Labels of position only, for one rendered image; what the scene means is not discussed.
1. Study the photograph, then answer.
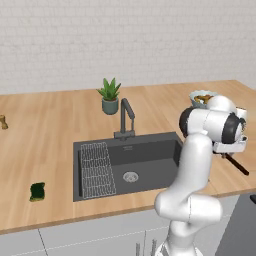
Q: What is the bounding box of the dark grey tap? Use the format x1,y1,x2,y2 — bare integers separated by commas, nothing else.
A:
113,97,137,141

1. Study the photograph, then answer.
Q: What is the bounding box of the white drawer front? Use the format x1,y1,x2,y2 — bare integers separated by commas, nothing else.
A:
37,208,172,251

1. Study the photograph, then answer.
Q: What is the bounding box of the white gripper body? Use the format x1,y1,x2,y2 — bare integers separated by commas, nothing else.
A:
212,134,250,155

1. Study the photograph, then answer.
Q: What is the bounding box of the dark grey dishwasher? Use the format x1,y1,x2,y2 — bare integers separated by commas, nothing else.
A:
214,193,256,256

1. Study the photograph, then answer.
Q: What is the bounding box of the green plant in grey pot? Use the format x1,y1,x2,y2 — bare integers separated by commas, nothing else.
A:
96,77,123,116

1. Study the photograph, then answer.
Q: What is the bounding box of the pale bowl with food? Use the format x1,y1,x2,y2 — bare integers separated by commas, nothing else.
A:
188,89,215,110

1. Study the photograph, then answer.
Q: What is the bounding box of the white cupboard door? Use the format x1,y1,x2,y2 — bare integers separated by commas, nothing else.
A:
0,228,48,256
45,230,148,256
144,225,172,256

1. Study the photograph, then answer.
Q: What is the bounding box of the white wire rack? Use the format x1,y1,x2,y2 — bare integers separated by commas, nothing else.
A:
79,141,118,200

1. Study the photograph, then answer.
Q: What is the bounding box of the green and yellow sponge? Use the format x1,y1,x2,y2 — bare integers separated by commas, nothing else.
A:
28,181,47,203

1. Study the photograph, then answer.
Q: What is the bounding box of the small brown object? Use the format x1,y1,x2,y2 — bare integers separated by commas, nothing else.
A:
0,114,10,131

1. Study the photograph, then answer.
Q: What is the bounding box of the dark grey sink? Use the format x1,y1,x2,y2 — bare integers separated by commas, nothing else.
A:
72,131,188,203

